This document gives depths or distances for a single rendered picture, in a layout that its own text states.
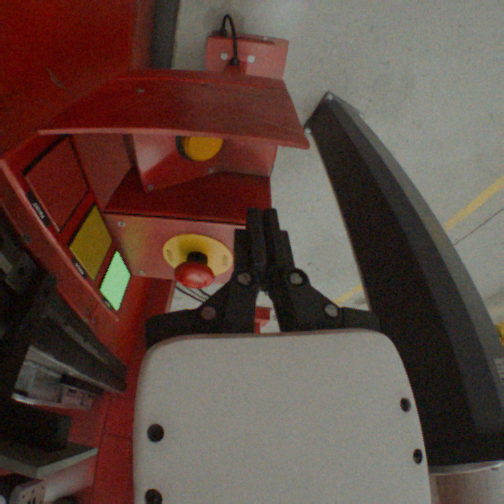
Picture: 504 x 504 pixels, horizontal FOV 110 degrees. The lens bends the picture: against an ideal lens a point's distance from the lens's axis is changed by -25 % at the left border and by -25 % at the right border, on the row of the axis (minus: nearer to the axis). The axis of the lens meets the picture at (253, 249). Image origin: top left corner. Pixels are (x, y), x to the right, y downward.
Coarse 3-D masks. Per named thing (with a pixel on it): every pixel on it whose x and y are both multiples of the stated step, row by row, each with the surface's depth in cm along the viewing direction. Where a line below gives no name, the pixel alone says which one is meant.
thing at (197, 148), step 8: (184, 136) 19; (192, 136) 19; (184, 144) 19; (192, 144) 19; (200, 144) 20; (208, 144) 20; (216, 144) 21; (192, 152) 20; (200, 152) 20; (208, 152) 21; (216, 152) 21; (200, 160) 21
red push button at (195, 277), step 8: (192, 256) 23; (200, 256) 23; (184, 264) 21; (192, 264) 21; (200, 264) 21; (176, 272) 22; (184, 272) 21; (192, 272) 21; (200, 272) 21; (208, 272) 22; (184, 280) 22; (192, 280) 22; (200, 280) 22; (208, 280) 22
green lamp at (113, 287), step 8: (112, 264) 21; (120, 264) 23; (112, 272) 21; (120, 272) 23; (104, 280) 20; (112, 280) 22; (120, 280) 23; (104, 288) 20; (112, 288) 22; (120, 288) 23; (112, 296) 22; (120, 296) 24; (112, 304) 22
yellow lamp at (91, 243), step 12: (96, 216) 18; (84, 228) 16; (96, 228) 18; (84, 240) 16; (96, 240) 18; (108, 240) 20; (84, 252) 17; (96, 252) 18; (84, 264) 17; (96, 264) 18
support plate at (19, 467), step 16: (0, 448) 12; (16, 448) 14; (32, 448) 16; (80, 448) 22; (96, 448) 25; (0, 464) 11; (16, 464) 11; (32, 464) 12; (48, 464) 13; (64, 464) 16
